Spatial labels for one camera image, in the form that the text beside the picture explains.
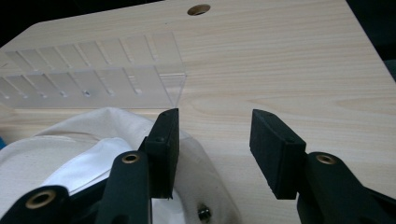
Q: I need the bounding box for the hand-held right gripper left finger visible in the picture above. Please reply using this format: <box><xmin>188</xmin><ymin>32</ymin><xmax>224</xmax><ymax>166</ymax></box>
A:
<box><xmin>138</xmin><ymin>107</ymin><xmax>180</xmax><ymax>200</ymax></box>

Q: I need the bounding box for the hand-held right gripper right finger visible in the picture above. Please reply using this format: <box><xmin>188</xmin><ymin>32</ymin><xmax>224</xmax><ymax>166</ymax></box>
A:
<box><xmin>249</xmin><ymin>108</ymin><xmax>308</xmax><ymax>201</ymax></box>

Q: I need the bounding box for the clear acrylic rack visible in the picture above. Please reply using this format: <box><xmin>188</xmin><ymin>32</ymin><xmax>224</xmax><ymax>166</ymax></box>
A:
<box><xmin>0</xmin><ymin>31</ymin><xmax>188</xmax><ymax>110</ymax></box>

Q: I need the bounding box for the white cloth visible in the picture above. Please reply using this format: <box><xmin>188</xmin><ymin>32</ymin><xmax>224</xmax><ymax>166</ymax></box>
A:
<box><xmin>0</xmin><ymin>106</ymin><xmax>243</xmax><ymax>224</ymax></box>

